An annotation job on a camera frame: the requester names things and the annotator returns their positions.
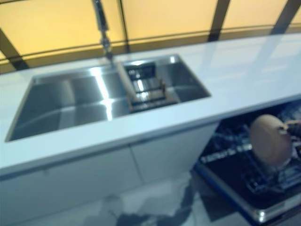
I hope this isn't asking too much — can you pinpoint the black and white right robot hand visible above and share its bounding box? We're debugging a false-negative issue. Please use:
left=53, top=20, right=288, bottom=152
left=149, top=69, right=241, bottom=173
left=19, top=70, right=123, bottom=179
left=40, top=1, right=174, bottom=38
left=278, top=120, right=301, bottom=148

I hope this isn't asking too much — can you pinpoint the deep beige plate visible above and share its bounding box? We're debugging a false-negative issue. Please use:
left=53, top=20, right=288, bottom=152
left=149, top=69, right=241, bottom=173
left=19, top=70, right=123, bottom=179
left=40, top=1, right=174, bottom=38
left=249, top=114, right=294, bottom=167

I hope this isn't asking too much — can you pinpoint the narrow white glossy cabinet door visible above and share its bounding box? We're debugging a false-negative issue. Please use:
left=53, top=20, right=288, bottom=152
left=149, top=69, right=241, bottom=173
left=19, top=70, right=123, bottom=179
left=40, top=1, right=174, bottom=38
left=130, top=122, right=218, bottom=185

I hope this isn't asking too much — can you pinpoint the black dish drying rack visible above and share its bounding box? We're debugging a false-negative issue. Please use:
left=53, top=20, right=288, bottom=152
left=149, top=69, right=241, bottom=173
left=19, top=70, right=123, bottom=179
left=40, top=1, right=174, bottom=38
left=119, top=61, right=177, bottom=112

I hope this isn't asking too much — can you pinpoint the chrome gooseneck faucet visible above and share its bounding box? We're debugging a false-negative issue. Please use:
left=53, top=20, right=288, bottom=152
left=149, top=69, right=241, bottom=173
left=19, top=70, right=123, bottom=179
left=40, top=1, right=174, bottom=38
left=93, top=0, right=114, bottom=60

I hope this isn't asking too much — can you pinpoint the wide white glossy cabinet door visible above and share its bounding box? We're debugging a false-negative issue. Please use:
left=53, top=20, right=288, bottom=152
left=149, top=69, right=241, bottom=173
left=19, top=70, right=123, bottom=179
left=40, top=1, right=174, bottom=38
left=0, top=144, right=142, bottom=224

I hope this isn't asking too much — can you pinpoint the stainless steel sink basin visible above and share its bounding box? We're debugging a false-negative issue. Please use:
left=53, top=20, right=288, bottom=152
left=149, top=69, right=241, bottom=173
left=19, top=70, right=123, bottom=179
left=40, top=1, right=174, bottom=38
left=5, top=54, right=212, bottom=143

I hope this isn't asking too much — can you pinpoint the wire dishwasher basket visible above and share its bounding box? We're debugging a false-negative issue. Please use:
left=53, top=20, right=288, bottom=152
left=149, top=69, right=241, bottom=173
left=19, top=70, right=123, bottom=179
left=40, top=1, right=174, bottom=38
left=199, top=109, right=301, bottom=197

